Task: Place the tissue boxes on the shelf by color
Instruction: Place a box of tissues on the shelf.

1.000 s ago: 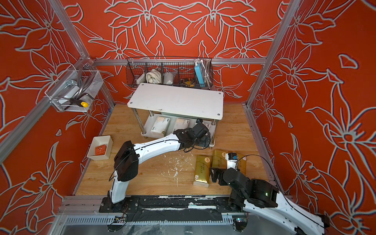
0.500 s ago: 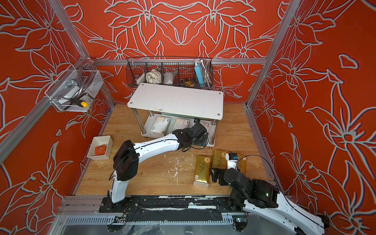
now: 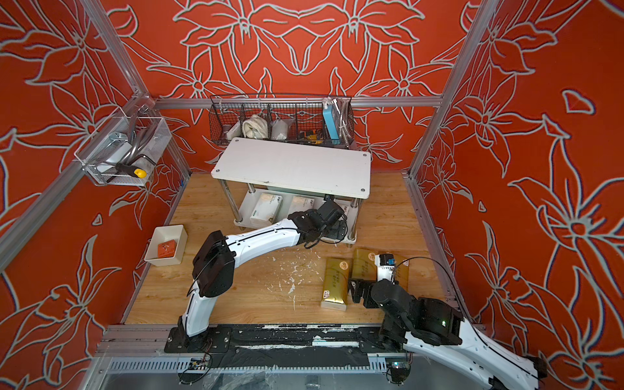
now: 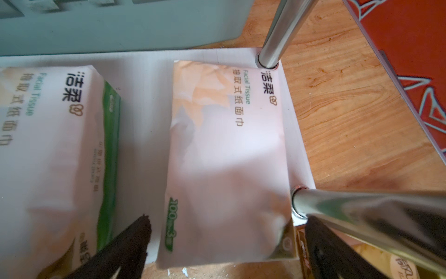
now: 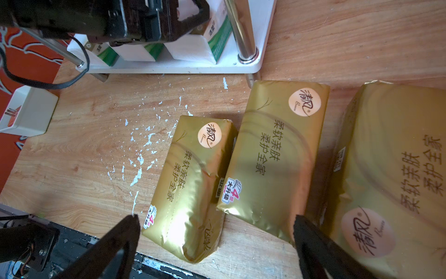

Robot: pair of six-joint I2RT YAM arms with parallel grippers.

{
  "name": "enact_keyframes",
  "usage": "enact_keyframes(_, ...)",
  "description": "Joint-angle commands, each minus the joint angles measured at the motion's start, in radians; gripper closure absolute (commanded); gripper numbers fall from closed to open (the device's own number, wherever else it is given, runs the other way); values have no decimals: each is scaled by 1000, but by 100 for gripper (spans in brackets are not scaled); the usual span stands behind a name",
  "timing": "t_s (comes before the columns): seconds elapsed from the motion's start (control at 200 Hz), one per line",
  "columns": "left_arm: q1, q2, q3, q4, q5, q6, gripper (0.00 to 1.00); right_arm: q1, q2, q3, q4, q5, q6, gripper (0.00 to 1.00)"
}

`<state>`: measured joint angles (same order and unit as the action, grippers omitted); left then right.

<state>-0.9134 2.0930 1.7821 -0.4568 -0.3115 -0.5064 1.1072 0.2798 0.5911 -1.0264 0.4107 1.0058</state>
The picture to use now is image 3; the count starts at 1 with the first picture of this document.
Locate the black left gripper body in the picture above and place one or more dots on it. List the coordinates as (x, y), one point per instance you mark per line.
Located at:
(335, 233)

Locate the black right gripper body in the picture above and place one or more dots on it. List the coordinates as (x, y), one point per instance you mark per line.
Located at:
(369, 301)

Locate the white tissue pack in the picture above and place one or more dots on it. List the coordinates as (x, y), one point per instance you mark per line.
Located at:
(266, 210)
(300, 204)
(351, 212)

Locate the gold tissue pack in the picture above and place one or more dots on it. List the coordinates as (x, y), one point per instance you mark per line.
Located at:
(363, 265)
(336, 284)
(401, 273)

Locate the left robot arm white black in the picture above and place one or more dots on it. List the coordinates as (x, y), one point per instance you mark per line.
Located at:
(220, 255)

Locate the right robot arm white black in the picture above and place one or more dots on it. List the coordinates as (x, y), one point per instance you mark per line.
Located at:
(433, 329)

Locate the white two-tier shelf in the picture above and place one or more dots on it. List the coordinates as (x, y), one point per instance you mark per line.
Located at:
(249, 167)

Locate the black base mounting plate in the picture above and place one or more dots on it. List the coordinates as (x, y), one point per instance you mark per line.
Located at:
(292, 339)

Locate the white cup in basket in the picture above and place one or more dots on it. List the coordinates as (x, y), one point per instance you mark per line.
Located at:
(280, 129)

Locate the blue box in basket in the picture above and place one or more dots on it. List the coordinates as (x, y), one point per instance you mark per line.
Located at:
(331, 116)

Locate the white cloth roll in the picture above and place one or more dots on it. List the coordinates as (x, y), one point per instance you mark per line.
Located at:
(255, 127)

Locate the white square tray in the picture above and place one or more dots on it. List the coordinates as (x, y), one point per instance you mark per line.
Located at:
(162, 234)

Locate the orange block in tray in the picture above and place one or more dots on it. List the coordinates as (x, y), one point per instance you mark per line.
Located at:
(167, 249)

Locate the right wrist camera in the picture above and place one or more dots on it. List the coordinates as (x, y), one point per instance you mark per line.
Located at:
(386, 266)

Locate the black wire basket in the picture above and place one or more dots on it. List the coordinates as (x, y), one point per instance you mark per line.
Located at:
(297, 119)

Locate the yellow handled tool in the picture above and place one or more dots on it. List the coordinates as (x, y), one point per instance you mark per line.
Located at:
(126, 175)

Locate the clear plastic wall bin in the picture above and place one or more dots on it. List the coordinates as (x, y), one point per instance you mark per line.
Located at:
(135, 139)

